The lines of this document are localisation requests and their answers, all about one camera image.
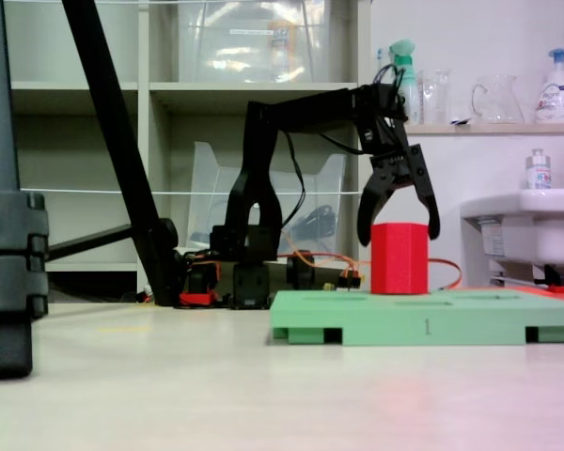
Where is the green shape sorting board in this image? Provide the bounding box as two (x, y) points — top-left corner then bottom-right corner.
(269, 289), (564, 348)

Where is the green spray bottle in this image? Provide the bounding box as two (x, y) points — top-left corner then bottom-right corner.
(388, 39), (422, 126)

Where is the beige shelf unit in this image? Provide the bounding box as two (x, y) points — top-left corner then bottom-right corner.
(2, 0), (372, 292)

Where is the clear glass pitcher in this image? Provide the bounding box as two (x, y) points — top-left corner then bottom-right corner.
(471, 74), (525, 125)

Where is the thin black arm wire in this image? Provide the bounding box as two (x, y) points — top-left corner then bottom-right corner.
(281, 131), (307, 226)

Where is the small clear sanitizer bottle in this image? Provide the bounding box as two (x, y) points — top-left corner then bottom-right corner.
(525, 148), (554, 192)

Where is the black slanted tripod leg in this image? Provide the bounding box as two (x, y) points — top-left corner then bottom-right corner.
(60, 0), (180, 306)

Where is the black table clamp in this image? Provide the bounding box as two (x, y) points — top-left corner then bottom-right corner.
(286, 255), (316, 290)

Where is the white cord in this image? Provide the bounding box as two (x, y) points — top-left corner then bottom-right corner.
(19, 182), (366, 197)

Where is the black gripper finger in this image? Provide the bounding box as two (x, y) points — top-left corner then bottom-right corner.
(406, 143), (442, 240)
(358, 157), (399, 246)

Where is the clear measuring beaker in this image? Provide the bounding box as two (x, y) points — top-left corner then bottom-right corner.
(416, 69), (452, 126)

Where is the clear plastic storage box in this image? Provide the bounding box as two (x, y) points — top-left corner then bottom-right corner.
(177, 0), (333, 85)

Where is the white foam soap bottle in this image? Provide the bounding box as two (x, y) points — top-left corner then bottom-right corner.
(534, 48), (564, 125)

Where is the red octagonal pillar block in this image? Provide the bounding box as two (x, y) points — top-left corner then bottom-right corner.
(370, 223), (430, 296)

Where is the black thin tripod brace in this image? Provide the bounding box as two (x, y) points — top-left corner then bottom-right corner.
(46, 224), (137, 262)

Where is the grey tripod leg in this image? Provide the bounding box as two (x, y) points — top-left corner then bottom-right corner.
(0, 0), (51, 381)

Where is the circuit board with connectors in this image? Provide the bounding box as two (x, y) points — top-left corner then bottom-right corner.
(321, 267), (366, 291)

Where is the red base clamp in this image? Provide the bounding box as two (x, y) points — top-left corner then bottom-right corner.
(178, 289), (217, 307)

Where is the orange flat cable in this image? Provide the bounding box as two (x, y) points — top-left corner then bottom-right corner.
(281, 229), (462, 290)

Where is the white sink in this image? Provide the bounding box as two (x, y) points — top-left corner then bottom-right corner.
(459, 188), (564, 269)

